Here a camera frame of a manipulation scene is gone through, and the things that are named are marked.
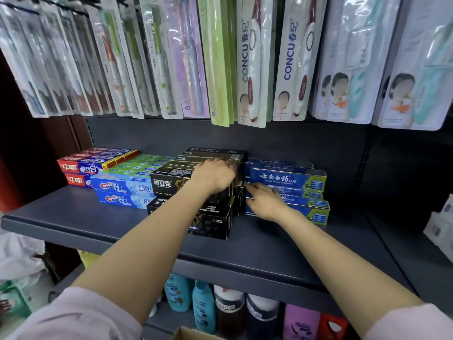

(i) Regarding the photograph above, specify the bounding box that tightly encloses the person's left hand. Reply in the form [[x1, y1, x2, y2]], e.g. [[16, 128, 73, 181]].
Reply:
[[191, 158, 237, 196]]

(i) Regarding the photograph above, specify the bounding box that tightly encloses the person's right hand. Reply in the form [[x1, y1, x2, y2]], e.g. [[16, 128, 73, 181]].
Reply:
[[244, 182, 291, 223]]

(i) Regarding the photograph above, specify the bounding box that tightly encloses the black patterned toothpaste box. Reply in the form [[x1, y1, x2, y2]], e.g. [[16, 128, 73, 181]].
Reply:
[[180, 146, 248, 161], [147, 196, 236, 240], [150, 168, 238, 204]]

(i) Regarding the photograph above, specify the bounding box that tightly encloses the gold toothpaste box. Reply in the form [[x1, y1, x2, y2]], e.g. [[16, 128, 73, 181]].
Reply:
[[162, 161, 213, 171], [175, 155, 245, 165]]

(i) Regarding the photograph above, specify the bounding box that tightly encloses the light blue toothpaste box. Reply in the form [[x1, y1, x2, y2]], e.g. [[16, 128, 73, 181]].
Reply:
[[95, 190, 155, 211], [90, 173, 156, 197]]

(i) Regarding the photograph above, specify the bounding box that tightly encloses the red and blue toothpaste box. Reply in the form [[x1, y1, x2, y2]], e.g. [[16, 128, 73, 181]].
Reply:
[[83, 147, 134, 154], [63, 172, 94, 189], [56, 149, 139, 175]]

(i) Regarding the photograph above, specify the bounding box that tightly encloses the dark grey shelf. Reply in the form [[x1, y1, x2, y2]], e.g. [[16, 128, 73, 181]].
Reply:
[[1, 186, 415, 315]]

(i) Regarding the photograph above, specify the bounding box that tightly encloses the brown cardboard box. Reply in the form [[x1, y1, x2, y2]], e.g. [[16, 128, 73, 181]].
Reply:
[[171, 325, 227, 340]]

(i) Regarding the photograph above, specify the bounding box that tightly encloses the person's right forearm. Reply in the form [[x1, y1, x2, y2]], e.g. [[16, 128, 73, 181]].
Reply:
[[279, 208, 424, 339]]

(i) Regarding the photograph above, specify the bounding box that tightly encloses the person's left forearm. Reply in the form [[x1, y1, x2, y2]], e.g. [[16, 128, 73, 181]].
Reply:
[[72, 187, 217, 326]]

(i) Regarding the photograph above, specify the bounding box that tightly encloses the dark grey shelf board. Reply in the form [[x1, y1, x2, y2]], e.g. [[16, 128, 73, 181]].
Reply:
[[51, 263, 199, 340]]

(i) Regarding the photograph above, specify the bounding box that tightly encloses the person's pink right sleeve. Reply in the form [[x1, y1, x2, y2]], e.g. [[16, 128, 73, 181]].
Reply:
[[364, 303, 453, 340]]

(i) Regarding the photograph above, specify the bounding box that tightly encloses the white-lidded dark jar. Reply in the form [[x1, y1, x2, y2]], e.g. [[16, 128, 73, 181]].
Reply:
[[246, 293, 280, 340]]

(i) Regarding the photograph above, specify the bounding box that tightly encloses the brown-lidded dark jar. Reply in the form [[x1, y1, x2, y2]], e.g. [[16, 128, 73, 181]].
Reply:
[[213, 285, 246, 339]]

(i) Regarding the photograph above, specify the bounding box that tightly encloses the stack of light green packs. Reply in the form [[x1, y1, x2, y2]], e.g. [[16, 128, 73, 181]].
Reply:
[[196, 0, 238, 128]]

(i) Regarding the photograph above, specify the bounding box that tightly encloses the large teal shampoo bottle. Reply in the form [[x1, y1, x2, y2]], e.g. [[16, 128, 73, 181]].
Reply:
[[164, 273, 193, 313]]

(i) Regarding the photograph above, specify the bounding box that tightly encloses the pink shampoo bottle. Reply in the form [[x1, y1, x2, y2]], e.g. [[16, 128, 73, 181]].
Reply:
[[282, 303, 321, 340]]

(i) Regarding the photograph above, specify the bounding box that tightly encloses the small teal shampoo bottle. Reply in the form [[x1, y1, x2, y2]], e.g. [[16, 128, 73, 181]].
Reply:
[[192, 280, 217, 335]]

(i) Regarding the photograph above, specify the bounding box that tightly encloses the stack of purple toothbrush packs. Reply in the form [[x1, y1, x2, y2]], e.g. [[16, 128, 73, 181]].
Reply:
[[161, 0, 211, 120]]

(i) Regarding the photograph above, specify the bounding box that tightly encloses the row of green toothbrush packs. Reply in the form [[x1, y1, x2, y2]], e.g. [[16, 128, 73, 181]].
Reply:
[[138, 0, 184, 120]]

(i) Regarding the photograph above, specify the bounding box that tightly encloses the stack of brown toothbrush packs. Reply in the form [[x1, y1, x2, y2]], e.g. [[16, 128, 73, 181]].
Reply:
[[235, 0, 328, 129]]

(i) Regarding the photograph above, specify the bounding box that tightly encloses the green toothbrush pack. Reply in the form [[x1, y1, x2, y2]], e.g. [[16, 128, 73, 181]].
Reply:
[[117, 0, 160, 117]]

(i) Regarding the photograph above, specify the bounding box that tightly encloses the red orange bottle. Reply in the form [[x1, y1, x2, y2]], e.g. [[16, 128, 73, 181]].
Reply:
[[318, 313, 350, 340]]

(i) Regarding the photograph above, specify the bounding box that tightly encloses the orange toothbrush pack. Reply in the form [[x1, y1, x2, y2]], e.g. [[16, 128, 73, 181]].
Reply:
[[84, 0, 145, 120]]

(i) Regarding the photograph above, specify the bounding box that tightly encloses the yellow plastic bottle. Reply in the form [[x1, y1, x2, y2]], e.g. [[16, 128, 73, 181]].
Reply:
[[77, 249, 101, 270]]

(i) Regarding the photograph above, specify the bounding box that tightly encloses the stack of white tissue packs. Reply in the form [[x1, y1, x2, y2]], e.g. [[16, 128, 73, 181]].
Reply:
[[423, 194, 453, 263]]

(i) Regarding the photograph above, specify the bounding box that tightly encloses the stack of teal child toothbrush packs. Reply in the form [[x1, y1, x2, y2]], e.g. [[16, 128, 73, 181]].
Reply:
[[310, 0, 453, 131]]

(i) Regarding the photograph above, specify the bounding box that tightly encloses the red child toothbrush pack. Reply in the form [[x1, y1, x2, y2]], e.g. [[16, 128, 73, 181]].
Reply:
[[39, 1, 114, 117]]

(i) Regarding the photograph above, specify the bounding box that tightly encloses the red plastic roll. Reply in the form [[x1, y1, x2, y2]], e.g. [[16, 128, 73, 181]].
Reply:
[[0, 157, 25, 213]]

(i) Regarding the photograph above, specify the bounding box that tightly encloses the white plastic bag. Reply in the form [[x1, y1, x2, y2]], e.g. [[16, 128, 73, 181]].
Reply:
[[0, 229, 47, 282]]

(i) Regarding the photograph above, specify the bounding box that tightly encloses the stack of blue child toothbrush packs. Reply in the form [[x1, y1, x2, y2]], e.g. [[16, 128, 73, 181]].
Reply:
[[0, 3, 63, 119]]

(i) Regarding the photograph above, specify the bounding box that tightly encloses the green and white plastic pack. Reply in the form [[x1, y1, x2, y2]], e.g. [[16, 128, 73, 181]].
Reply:
[[0, 279, 34, 319]]

